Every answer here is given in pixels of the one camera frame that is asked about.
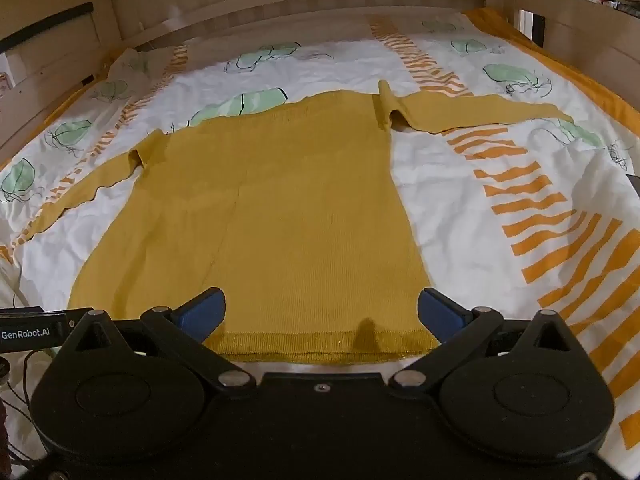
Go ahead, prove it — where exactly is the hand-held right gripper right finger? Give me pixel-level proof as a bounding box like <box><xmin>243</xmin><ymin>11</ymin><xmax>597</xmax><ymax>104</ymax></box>
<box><xmin>388</xmin><ymin>287</ymin><xmax>597</xmax><ymax>395</ymax></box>

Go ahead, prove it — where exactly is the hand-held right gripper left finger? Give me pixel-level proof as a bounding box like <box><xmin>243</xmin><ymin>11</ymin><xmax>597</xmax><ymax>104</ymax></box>
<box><xmin>59</xmin><ymin>287</ymin><xmax>258</xmax><ymax>397</ymax></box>

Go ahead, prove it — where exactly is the mustard yellow knit sweater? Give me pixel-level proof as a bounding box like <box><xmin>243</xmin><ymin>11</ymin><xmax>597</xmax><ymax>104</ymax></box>
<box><xmin>22</xmin><ymin>79</ymin><xmax>575</xmax><ymax>365</ymax></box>

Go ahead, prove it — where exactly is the black cable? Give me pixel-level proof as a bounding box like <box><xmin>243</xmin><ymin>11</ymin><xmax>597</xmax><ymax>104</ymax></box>
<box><xmin>0</xmin><ymin>349</ymin><xmax>57</xmax><ymax>467</ymax></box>

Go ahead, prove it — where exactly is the black strap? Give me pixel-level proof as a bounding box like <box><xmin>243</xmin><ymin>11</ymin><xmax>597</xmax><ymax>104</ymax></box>
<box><xmin>0</xmin><ymin>2</ymin><xmax>95</xmax><ymax>54</ymax></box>

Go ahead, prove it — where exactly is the leaf and stripe printed bed sheet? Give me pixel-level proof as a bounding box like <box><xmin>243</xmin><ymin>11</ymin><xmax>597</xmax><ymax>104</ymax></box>
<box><xmin>0</xmin><ymin>7</ymin><xmax>640</xmax><ymax>480</ymax></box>

